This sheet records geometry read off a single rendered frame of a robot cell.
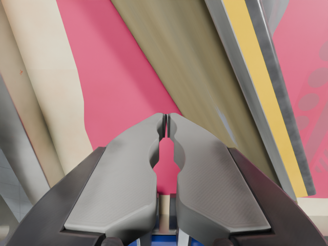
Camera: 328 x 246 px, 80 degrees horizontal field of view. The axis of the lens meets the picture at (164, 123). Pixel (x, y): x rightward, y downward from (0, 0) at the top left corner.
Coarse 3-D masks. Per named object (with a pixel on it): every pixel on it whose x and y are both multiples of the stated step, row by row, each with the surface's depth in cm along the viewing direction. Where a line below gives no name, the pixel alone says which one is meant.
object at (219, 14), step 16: (208, 0) 13; (224, 16) 13; (224, 32) 14; (240, 48) 15; (240, 64) 15; (240, 80) 16; (256, 96) 16; (256, 112) 17; (272, 144) 19; (272, 160) 20; (288, 192) 23
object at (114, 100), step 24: (96, 72) 21; (120, 72) 21; (144, 72) 21; (288, 72) 21; (96, 96) 23; (120, 96) 23; (144, 96) 23; (168, 96) 23; (96, 120) 24; (120, 120) 24; (96, 144) 26; (168, 144) 26; (168, 168) 29; (168, 192) 31
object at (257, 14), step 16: (256, 0) 14; (256, 16) 15; (256, 32) 16; (272, 48) 16; (272, 64) 17; (272, 80) 18; (288, 96) 19; (288, 112) 19; (288, 128) 20; (304, 160) 23; (304, 176) 24
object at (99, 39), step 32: (64, 0) 18; (96, 0) 18; (320, 0) 18; (96, 32) 19; (128, 32) 19; (288, 32) 19; (320, 32) 19; (96, 64) 21; (128, 64) 21; (288, 64) 21
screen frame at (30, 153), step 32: (0, 0) 18; (0, 32) 18; (0, 64) 18; (0, 96) 19; (32, 96) 22; (0, 128) 21; (32, 128) 22; (32, 160) 23; (32, 192) 26; (160, 224) 33; (320, 224) 33
